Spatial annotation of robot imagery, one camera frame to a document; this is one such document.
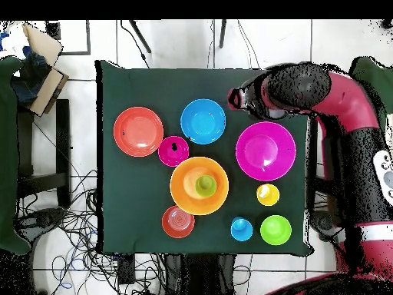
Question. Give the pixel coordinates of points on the blue bowl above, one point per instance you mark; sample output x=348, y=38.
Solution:
x=202, y=121

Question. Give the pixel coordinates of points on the large magenta bowl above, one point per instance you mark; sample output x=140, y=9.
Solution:
x=265, y=150

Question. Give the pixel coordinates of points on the green cup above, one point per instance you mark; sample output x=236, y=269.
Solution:
x=205, y=186

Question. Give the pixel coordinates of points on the large orange bowl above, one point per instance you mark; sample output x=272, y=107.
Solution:
x=184, y=196

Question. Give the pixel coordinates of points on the small red-orange bowl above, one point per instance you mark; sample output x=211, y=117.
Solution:
x=178, y=222

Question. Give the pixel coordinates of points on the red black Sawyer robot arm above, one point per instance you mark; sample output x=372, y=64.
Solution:
x=347, y=101

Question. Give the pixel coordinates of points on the black tripod leg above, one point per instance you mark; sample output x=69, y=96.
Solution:
x=222, y=33
x=139, y=35

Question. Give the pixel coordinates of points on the dark green tablecloth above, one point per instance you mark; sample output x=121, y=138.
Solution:
x=153, y=89

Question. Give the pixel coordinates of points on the small crimson bowl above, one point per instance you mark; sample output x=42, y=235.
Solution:
x=169, y=155

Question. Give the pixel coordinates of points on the wide red-orange bowl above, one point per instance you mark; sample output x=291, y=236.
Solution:
x=138, y=131

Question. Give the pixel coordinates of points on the yellow cup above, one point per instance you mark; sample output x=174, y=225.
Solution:
x=270, y=196

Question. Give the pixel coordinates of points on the blue cup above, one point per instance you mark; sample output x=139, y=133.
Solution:
x=242, y=231

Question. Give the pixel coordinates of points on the green bowl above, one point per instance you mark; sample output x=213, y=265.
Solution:
x=275, y=230

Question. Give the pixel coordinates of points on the dark green side cloth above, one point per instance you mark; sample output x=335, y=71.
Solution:
x=7, y=153
x=380, y=76

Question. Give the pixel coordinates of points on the cardboard box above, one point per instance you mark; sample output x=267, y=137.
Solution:
x=46, y=44

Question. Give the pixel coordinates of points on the dark blue cloth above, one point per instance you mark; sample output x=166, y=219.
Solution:
x=30, y=76

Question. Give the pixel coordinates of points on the grey pedestal foot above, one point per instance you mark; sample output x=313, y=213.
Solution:
x=322, y=221

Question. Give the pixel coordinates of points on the black stool frame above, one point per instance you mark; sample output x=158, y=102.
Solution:
x=63, y=138

